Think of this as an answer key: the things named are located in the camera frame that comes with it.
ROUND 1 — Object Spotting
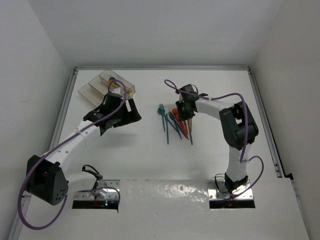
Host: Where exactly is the yellow plastic spoon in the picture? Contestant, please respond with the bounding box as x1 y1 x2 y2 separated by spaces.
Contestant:
107 77 132 95

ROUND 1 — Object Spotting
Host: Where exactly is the dark blue plastic fork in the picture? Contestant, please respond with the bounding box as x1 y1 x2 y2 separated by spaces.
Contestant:
167 110 183 140

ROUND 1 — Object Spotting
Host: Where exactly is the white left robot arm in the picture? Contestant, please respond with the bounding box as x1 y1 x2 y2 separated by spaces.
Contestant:
24 88 142 206

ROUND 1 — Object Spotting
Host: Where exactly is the clear middle container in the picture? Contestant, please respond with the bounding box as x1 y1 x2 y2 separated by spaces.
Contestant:
88 76 108 97

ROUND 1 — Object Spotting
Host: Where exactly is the teal plastic fork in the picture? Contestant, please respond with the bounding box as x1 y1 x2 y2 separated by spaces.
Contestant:
158 103 166 132

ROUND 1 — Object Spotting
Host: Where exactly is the teal plastic knife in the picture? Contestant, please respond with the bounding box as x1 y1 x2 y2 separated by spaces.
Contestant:
164 113 169 145
187 121 193 146

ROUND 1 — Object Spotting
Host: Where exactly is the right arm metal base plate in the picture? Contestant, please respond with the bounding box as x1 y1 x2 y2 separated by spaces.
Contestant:
206 179 254 201

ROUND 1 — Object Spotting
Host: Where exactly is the clear outer container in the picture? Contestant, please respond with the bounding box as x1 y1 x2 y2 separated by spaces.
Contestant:
78 83 103 108

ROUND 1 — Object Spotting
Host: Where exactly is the orange plastic knife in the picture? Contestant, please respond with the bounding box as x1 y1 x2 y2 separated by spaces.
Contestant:
181 121 189 140

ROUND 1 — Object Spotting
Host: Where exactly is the yellow plastic fork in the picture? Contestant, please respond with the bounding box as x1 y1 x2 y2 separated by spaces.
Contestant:
189 118 193 133

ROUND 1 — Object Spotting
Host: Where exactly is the clear spoon container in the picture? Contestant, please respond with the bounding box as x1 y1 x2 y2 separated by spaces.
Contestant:
98 70 136 98

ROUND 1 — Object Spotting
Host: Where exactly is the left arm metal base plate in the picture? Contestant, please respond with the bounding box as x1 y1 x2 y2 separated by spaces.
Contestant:
73 179 121 201

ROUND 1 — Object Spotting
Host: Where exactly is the teal plastic spoon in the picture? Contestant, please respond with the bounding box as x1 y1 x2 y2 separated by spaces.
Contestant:
157 107 178 132

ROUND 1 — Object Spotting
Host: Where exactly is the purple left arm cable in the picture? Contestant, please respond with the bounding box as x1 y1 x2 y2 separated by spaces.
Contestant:
17 78 126 230

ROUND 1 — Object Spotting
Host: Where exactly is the orange plastic spoon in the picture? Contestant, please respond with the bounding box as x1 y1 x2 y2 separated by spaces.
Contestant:
171 108 185 136

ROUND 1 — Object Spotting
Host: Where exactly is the orange plastic fork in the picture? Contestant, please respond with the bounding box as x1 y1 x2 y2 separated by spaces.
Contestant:
181 121 188 135

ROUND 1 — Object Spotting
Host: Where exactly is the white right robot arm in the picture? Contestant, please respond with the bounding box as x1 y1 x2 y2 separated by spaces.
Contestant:
175 84 259 194

